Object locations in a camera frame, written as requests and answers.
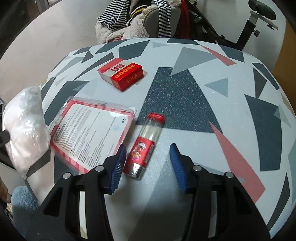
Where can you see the white fleece garment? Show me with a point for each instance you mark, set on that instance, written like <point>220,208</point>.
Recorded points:
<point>134,31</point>

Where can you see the chair under clothes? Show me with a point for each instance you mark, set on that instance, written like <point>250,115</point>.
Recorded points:
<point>159,26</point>

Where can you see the grey fleece right forearm sleeve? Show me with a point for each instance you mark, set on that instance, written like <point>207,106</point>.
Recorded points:
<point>24,206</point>

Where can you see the red lighter tube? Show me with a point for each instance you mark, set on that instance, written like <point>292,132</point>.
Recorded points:
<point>144,145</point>

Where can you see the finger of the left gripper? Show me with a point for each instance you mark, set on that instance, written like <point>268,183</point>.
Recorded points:
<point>4,138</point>

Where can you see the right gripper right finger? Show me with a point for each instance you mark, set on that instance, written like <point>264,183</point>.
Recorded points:
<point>176,162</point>

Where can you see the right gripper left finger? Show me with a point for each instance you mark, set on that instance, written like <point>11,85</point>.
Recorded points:
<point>116,165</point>

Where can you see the pink blister card package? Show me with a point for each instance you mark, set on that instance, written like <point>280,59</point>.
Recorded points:
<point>86,131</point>

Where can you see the red cigarette pack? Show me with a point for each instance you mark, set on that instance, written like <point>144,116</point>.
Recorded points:
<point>121,73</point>

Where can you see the geometric pattern tablecloth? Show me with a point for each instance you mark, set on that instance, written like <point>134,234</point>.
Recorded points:
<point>222,107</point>

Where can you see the striped black white shirt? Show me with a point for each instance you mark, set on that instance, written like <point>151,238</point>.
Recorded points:
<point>120,15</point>

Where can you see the black exercise bike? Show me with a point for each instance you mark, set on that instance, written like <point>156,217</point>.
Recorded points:
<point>202,29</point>

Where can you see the wooden door panel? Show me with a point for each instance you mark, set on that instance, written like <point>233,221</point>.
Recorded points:
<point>284,69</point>

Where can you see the clear bag white cotton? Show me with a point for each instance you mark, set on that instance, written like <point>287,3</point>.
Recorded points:
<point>24,121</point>

